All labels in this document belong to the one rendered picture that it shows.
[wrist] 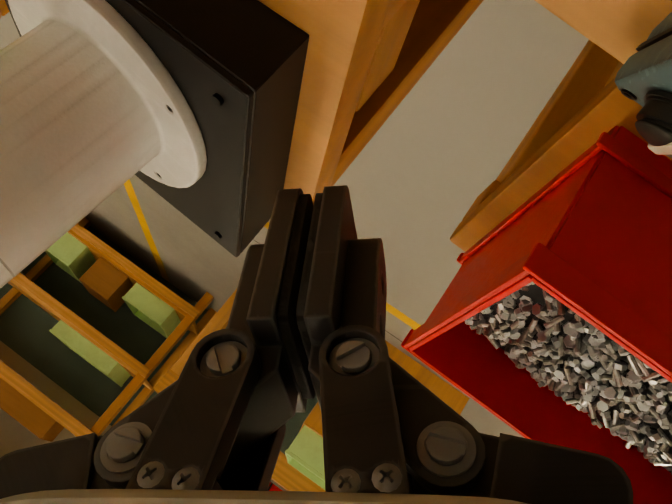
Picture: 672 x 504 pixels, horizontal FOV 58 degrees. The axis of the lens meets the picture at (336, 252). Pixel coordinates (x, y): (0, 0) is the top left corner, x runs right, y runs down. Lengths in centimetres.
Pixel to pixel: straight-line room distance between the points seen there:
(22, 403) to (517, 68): 447
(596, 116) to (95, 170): 32
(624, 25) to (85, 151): 33
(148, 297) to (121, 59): 477
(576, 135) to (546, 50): 105
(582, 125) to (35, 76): 34
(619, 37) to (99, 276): 521
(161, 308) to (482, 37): 404
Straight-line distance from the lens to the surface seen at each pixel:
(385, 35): 53
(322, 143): 47
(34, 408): 521
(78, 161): 44
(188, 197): 56
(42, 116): 43
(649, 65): 20
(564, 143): 43
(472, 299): 39
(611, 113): 40
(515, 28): 146
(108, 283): 532
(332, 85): 42
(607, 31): 24
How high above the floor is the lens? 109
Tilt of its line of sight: 23 degrees down
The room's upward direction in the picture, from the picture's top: 143 degrees counter-clockwise
